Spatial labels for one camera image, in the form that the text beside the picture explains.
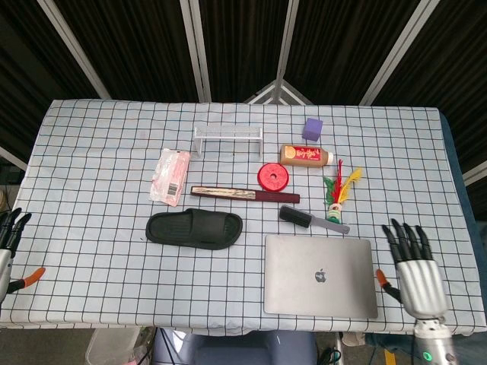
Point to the pink plastic packet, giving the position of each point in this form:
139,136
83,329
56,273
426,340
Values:
170,176

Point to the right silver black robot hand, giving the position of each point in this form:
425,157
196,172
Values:
422,285

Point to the red round disc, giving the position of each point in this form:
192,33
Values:
273,176

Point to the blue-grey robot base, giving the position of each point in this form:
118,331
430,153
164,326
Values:
236,348

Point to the black rubber slipper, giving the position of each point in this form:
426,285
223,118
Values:
182,228

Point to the white triangular screen foot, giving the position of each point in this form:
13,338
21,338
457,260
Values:
262,93

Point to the colourful feather shuttlecock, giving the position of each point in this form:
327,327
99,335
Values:
336,195

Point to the brown drink bottle red label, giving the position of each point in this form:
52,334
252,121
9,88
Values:
304,155

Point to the purple foam cube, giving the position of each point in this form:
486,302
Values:
312,130

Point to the silver closed laptop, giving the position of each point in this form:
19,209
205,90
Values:
319,281

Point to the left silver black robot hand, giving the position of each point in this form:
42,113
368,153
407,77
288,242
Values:
4,262

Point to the white aluminium screen post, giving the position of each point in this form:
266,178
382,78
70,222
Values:
475,173
285,38
196,53
13,159
76,53
399,53

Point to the dark red folded fan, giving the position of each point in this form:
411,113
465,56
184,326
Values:
247,195

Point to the clear plastic bin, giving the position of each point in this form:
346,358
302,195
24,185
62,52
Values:
110,348

